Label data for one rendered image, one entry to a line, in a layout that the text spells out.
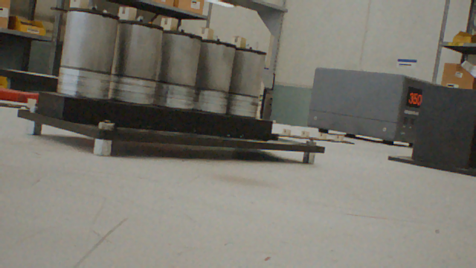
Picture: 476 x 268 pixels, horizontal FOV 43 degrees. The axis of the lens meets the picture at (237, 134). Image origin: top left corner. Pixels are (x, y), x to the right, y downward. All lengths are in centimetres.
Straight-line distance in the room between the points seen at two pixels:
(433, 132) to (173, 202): 36
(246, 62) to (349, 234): 21
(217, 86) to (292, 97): 609
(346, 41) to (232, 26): 116
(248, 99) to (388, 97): 49
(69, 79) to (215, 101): 9
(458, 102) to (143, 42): 28
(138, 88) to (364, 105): 58
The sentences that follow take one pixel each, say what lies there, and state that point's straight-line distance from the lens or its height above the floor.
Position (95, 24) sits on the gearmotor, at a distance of 29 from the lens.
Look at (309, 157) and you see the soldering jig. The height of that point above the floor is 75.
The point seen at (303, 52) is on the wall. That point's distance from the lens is 644.
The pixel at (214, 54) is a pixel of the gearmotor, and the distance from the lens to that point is 35.
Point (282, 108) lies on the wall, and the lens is 652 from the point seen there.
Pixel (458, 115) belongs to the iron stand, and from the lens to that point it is 51.
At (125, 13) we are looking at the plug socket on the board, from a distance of 31.
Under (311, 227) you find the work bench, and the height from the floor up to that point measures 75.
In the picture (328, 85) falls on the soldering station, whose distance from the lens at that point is 89.
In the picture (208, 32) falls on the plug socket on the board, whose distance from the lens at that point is 35.
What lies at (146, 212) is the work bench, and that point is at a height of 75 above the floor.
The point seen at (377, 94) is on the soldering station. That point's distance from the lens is 84.
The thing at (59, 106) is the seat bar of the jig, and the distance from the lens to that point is 28.
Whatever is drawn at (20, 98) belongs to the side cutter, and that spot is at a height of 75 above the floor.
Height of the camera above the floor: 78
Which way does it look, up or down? 3 degrees down
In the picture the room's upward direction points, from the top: 9 degrees clockwise
